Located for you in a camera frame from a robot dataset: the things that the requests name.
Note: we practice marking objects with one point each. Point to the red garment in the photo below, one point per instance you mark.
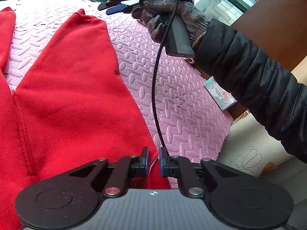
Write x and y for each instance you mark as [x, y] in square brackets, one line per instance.
[70, 108]

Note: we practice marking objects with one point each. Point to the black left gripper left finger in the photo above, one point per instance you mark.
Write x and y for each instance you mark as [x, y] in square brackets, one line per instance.
[123, 171]

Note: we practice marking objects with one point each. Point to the black jacket right forearm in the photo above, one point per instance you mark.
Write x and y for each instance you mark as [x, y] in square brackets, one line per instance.
[271, 93]

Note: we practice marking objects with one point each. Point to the small white printed box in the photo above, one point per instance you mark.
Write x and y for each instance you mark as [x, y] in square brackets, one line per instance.
[223, 98]

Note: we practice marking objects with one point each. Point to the grey knit gloved right hand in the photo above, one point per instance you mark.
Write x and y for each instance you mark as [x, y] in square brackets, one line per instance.
[155, 14]

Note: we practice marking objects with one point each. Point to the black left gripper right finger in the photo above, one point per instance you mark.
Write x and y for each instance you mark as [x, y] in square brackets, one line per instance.
[183, 170]

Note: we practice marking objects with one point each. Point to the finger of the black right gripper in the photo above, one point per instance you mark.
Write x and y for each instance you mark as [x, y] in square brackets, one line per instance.
[108, 4]
[126, 9]

